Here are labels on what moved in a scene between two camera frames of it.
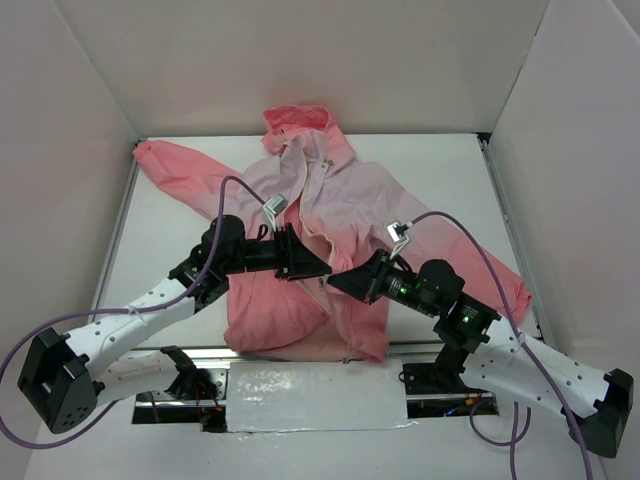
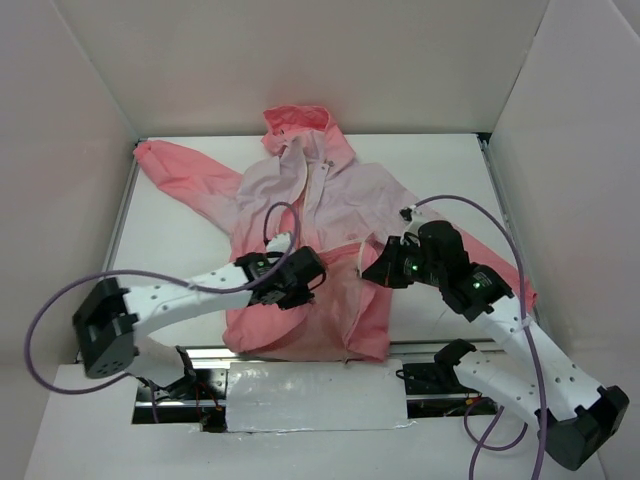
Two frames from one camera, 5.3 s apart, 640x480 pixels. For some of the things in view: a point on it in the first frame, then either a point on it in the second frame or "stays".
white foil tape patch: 319,395 stays
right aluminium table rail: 517,240 stays
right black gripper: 375,278 -> 387,267
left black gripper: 288,251 -> 288,298
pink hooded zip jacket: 348,210 stays
